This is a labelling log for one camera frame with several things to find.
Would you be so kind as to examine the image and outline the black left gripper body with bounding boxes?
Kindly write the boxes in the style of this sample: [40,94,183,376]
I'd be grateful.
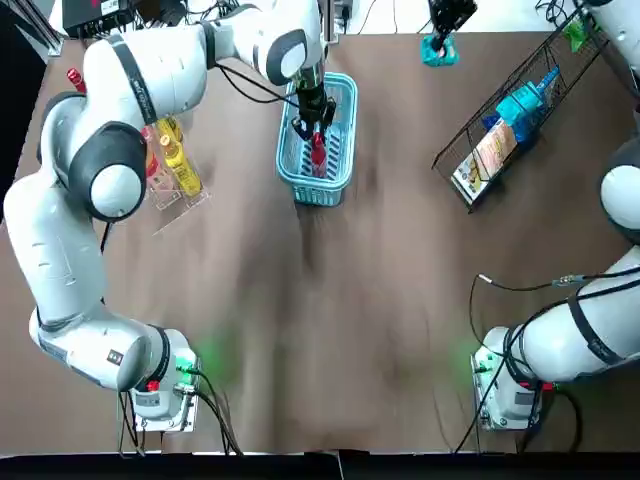
[297,83,329,121]

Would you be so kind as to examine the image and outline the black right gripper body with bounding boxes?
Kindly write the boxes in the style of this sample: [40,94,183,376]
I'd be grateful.
[429,0,476,32]

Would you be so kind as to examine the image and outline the teal chips bag cartoon print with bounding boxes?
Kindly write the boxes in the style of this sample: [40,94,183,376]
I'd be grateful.
[420,33,460,69]

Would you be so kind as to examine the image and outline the light blue plastic basket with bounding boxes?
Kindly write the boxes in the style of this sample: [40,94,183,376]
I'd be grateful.
[275,72,359,206]

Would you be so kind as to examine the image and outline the teal chips bag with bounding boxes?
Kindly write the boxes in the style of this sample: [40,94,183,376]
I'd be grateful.
[494,82,545,144]

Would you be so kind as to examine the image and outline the yellow label tea bottle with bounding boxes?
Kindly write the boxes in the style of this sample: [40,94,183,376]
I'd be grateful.
[157,118,184,144]
[162,133,202,197]

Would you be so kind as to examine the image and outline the green snack bag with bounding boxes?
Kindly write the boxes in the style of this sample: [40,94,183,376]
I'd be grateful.
[563,18,587,53]

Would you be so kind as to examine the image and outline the clear acrylic bottle tray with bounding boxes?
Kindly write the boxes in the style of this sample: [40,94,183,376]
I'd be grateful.
[139,117,214,236]

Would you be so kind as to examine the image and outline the long blue biscuit packet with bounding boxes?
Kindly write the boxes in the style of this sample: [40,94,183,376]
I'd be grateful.
[532,67,561,109]

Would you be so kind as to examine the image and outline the orange and white snack box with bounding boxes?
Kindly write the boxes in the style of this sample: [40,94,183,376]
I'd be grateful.
[472,122,519,179]

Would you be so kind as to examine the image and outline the white snack pack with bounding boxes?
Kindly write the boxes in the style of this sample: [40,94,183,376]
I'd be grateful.
[451,149,494,206]

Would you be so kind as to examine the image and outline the black device box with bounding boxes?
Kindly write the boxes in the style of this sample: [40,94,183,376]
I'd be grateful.
[62,0,137,40]

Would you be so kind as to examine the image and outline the aluminium camera stand post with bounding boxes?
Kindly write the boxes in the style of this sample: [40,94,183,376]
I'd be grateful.
[323,0,347,45]

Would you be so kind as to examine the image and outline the black wire rack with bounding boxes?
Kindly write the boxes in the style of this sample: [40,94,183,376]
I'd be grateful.
[431,8,612,215]

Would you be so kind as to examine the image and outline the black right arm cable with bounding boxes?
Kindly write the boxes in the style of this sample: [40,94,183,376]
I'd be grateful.
[468,272,640,451]

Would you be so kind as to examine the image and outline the aluminium profile post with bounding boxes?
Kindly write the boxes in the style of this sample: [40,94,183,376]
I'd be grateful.
[28,14,65,57]

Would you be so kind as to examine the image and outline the black left arm base cable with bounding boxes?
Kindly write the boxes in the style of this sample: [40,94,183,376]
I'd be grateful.
[117,367,245,457]

